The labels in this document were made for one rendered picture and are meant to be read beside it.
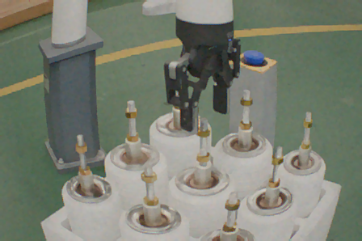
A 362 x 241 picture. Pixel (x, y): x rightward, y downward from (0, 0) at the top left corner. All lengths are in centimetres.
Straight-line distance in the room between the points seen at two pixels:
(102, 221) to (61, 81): 50
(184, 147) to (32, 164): 55
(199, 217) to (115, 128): 72
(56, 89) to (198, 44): 59
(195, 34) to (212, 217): 27
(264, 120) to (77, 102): 42
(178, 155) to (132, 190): 12
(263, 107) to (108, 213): 39
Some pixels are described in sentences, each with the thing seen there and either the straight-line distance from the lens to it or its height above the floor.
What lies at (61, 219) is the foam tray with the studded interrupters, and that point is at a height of 18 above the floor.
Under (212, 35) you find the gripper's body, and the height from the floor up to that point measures 48.
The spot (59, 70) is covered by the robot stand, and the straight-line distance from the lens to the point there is 128.
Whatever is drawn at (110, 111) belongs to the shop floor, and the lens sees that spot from 164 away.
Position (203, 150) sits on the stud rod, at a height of 31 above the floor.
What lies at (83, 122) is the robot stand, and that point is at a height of 11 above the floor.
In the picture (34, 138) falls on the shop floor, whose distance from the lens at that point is 155.
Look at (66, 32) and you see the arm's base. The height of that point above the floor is 34.
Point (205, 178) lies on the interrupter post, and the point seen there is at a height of 26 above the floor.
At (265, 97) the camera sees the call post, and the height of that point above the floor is 26.
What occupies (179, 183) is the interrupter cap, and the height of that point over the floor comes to 25.
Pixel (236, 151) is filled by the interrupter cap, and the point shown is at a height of 25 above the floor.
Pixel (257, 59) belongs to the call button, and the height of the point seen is 33.
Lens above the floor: 74
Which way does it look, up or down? 28 degrees down
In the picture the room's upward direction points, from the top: 1 degrees counter-clockwise
